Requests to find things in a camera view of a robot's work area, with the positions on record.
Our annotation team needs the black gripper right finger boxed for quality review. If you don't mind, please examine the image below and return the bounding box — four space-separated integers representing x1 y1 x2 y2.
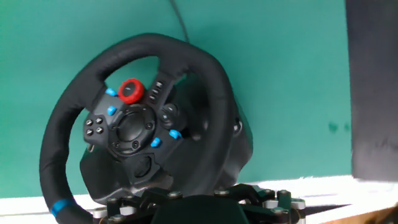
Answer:
213 183 307 224

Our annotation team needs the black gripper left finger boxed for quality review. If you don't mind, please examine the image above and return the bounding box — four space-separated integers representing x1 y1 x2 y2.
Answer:
92 187 185 224

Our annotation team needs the black leather steering wheel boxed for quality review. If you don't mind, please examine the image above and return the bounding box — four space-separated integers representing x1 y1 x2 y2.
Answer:
39 32 236 224

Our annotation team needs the green table mat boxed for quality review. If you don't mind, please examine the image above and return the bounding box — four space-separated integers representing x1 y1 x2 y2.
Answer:
0 0 354 200

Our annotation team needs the thin black USB cable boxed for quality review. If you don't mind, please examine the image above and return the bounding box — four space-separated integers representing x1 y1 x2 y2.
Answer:
169 0 191 44

